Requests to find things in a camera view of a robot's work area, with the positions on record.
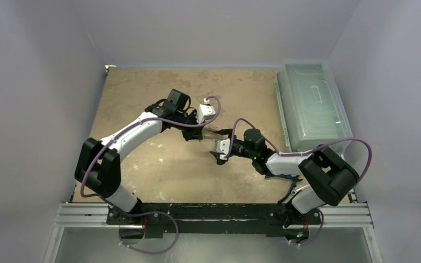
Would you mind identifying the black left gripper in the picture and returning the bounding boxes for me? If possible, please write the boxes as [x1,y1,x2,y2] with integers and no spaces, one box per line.
[174,109,206,141]

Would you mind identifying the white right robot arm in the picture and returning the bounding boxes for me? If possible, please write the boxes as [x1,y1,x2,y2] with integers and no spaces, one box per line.
[211,128,360,223]

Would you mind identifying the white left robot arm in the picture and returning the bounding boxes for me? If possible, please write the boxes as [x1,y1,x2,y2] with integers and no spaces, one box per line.
[74,89,222,224]

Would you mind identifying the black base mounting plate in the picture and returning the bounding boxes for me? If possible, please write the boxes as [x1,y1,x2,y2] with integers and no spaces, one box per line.
[106,203,321,239]

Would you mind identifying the silver wrench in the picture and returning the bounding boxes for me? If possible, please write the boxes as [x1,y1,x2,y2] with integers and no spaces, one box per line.
[291,188,298,196]

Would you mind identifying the clear plastic storage bin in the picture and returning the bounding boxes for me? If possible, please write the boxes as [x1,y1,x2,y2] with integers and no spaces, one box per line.
[275,59,352,155]

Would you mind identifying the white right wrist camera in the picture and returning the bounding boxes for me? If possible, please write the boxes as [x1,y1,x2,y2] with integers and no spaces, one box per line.
[215,139,231,155]

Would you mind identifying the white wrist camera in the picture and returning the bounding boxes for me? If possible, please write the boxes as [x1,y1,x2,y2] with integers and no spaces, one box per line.
[215,139,231,155]
[196,99,216,124]

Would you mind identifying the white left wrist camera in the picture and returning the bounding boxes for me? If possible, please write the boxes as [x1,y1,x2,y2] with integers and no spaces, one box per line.
[196,99,216,124]

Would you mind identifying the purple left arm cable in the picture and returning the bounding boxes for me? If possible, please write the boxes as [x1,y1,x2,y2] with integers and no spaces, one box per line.
[79,95,222,254]

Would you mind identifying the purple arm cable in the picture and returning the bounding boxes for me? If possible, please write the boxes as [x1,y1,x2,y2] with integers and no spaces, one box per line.
[225,118,374,248]
[79,95,222,254]

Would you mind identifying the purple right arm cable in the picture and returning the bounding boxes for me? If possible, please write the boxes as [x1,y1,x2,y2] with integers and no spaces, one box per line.
[225,118,374,248]

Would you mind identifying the blue handled pliers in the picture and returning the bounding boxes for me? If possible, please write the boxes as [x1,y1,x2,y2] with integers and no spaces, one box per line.
[264,173,303,204]

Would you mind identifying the aluminium frame rail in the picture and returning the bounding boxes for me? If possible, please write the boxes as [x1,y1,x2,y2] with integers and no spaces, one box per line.
[43,203,383,262]

